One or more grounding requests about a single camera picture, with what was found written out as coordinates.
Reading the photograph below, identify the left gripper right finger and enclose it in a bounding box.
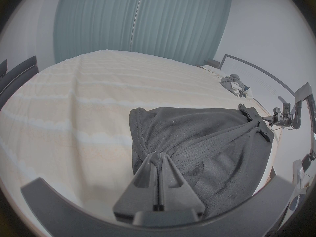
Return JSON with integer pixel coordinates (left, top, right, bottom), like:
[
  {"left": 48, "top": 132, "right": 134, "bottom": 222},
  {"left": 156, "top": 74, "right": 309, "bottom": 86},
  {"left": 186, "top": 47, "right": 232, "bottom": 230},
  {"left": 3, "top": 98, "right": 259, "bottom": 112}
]
[{"left": 159, "top": 152, "right": 205, "bottom": 218}]

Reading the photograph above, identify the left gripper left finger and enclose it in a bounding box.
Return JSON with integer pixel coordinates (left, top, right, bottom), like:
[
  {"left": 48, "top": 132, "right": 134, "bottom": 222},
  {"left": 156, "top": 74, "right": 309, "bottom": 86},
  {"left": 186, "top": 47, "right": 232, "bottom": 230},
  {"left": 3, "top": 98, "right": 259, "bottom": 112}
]
[{"left": 114, "top": 152, "right": 158, "bottom": 218}]

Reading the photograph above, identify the black T-shirt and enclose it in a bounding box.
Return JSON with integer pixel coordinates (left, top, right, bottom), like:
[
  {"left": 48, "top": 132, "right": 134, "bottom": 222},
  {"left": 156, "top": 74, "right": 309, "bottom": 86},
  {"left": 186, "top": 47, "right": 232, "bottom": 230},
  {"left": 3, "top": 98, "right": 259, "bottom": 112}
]
[{"left": 128, "top": 103, "right": 274, "bottom": 219}]

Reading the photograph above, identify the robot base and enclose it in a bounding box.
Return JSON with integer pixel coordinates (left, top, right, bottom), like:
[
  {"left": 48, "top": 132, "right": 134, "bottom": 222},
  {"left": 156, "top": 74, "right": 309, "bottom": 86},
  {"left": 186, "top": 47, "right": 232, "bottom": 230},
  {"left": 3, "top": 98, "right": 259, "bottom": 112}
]
[{"left": 286, "top": 158, "right": 316, "bottom": 222}]

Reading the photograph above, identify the pile of clothes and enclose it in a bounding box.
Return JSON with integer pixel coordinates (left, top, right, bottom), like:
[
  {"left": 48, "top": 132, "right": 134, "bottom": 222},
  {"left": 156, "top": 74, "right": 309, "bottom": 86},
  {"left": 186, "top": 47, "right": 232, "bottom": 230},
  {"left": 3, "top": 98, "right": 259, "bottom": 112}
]
[{"left": 220, "top": 74, "right": 253, "bottom": 100}]

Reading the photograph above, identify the bed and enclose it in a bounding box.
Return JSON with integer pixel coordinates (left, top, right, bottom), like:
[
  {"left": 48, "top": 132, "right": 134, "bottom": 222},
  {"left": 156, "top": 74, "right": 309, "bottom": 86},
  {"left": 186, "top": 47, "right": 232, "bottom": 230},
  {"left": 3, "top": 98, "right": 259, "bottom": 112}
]
[{"left": 0, "top": 50, "right": 297, "bottom": 222}]

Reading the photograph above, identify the white printed pillow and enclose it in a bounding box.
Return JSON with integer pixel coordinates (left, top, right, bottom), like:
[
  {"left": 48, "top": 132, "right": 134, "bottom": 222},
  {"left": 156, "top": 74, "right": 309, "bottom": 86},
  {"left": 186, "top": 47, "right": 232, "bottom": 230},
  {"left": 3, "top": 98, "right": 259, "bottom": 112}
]
[{"left": 199, "top": 65, "right": 223, "bottom": 78}]

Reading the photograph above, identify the grey bedside table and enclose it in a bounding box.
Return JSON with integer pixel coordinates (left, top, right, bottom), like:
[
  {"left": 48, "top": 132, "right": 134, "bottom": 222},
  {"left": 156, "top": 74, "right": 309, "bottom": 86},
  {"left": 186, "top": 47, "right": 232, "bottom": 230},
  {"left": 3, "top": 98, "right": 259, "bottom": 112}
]
[{"left": 204, "top": 59, "right": 221, "bottom": 68}]

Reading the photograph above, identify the blue-green curtain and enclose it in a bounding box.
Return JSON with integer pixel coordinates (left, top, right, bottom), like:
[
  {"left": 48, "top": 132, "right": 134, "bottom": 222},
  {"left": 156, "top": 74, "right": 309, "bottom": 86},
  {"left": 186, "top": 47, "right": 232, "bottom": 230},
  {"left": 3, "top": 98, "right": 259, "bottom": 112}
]
[
  {"left": 53, "top": 0, "right": 145, "bottom": 64},
  {"left": 130, "top": 0, "right": 234, "bottom": 66}
]

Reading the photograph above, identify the black chest of drawers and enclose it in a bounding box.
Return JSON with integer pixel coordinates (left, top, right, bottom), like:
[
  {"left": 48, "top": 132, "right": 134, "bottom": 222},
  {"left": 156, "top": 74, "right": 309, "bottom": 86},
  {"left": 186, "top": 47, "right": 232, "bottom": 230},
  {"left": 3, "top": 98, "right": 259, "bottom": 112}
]
[{"left": 0, "top": 56, "right": 39, "bottom": 101}]

